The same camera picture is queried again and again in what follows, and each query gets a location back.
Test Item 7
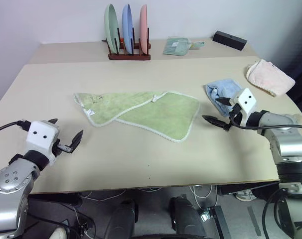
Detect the teal folded cloth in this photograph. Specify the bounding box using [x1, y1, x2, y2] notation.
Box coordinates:
[162, 36, 206, 57]

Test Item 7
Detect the white wheel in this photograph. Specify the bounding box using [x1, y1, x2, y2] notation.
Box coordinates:
[52, 226, 72, 239]

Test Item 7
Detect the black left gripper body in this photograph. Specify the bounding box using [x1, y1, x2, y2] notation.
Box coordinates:
[52, 138, 70, 158]

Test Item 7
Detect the blue cloth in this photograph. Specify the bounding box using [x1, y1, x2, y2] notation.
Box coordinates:
[204, 78, 244, 118]

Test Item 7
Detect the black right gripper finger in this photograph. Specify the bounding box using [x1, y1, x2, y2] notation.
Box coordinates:
[201, 115, 232, 131]
[214, 97, 232, 106]

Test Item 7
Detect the brown wooden plate rack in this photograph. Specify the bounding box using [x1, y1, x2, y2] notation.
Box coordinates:
[101, 26, 151, 61]

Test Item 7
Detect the white sneaker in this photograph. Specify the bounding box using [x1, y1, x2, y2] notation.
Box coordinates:
[235, 189, 257, 202]

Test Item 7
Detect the pink plate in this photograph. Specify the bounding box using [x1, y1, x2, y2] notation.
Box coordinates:
[139, 4, 150, 55]

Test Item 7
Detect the black rectangular box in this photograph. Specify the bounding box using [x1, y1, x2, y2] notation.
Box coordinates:
[212, 30, 248, 52]

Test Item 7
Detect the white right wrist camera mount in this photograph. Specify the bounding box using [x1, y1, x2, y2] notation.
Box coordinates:
[229, 88, 257, 126]

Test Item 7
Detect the blue plate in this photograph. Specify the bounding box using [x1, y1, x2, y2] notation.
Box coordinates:
[122, 3, 135, 55]

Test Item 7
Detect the black cable loop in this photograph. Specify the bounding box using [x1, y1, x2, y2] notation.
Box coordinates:
[262, 187, 293, 239]

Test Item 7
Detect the dark rounded shape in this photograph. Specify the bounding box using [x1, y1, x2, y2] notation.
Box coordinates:
[108, 198, 140, 239]
[167, 195, 207, 239]

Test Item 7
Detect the white cable under table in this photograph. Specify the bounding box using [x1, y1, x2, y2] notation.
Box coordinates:
[189, 185, 219, 200]

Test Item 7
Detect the light green towel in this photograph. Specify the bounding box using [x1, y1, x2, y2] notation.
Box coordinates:
[73, 90, 201, 144]

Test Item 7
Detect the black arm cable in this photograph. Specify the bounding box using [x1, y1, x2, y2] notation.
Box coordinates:
[0, 120, 32, 137]
[229, 111, 302, 130]

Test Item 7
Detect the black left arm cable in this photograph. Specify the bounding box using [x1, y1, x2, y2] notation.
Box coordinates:
[0, 120, 32, 137]

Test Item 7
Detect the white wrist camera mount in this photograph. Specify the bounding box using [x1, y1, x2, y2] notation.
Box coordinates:
[25, 120, 61, 165]
[229, 88, 257, 126]

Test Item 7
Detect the pink towel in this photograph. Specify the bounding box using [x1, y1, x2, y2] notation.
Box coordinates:
[245, 59, 297, 98]

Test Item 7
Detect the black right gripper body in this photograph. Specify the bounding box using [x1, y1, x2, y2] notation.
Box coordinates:
[228, 103, 242, 126]

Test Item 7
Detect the green plate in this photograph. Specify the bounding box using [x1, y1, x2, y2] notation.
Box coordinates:
[104, 3, 122, 54]

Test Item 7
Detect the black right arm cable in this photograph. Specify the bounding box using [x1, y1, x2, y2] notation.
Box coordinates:
[229, 111, 302, 130]

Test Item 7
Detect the black table leg foot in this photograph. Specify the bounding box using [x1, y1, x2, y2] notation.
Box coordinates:
[207, 205, 233, 239]

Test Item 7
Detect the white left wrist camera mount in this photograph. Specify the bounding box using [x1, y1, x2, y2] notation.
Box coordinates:
[25, 120, 61, 165]

